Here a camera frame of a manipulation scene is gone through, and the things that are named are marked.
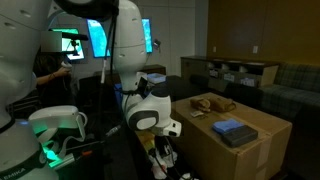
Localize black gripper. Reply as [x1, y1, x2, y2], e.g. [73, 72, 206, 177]
[151, 134, 178, 160]

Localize white cloth pink patch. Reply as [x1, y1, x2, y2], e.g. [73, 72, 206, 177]
[150, 151, 179, 180]

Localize brown plush toy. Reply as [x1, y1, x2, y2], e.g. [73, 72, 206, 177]
[189, 96, 237, 114]

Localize blue knitted cloth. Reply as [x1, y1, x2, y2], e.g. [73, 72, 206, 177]
[212, 118, 245, 135]

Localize dark grey felt duster block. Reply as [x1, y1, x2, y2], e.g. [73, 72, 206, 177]
[221, 124, 259, 148]

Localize large cardboard box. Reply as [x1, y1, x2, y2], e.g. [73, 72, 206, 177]
[171, 92, 293, 180]

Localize white printed paper sheet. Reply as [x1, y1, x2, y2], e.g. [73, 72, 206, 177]
[190, 110, 205, 118]

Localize white shallow tray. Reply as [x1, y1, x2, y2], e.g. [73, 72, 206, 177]
[146, 72, 167, 85]

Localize brown low sideboard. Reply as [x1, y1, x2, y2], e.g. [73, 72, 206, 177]
[93, 64, 167, 87]

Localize orange tipped tool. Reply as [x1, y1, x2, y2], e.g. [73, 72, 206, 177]
[51, 149, 95, 169]

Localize tan side cabinet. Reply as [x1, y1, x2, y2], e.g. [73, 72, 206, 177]
[180, 55, 280, 89]

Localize smaller green lit monitor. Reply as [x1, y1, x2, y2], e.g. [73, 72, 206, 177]
[50, 28, 86, 62]

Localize person in dark clothes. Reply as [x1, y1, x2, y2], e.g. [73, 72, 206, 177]
[32, 49, 73, 108]

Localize green plaid sofa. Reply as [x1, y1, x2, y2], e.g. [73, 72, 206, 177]
[259, 62, 320, 125]

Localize large wall TV screen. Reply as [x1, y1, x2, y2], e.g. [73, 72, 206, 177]
[87, 18, 154, 58]

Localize black camera on tripod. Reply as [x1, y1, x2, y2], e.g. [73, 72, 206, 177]
[61, 31, 90, 57]

